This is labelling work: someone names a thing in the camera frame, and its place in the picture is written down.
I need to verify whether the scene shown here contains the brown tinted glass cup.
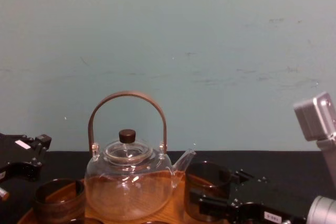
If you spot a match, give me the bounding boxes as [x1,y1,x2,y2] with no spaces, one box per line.
[33,178,86,223]
[183,161,234,222]

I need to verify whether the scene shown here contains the black table cloth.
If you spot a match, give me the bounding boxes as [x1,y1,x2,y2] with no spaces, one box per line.
[0,150,336,224]

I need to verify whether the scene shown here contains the glass teapot lid dark knob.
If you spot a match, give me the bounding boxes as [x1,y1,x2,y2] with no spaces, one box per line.
[104,129,154,164]

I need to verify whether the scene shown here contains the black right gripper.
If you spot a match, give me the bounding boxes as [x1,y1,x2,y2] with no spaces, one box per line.
[188,169,308,224]

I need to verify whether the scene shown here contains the clear glass teapot brown handle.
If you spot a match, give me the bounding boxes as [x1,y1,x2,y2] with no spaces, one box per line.
[84,91,197,221]

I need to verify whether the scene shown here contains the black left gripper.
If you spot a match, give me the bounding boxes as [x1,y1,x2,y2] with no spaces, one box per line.
[0,133,53,183]

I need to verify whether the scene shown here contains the round wooden tray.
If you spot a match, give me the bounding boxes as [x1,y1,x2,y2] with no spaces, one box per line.
[17,173,190,224]

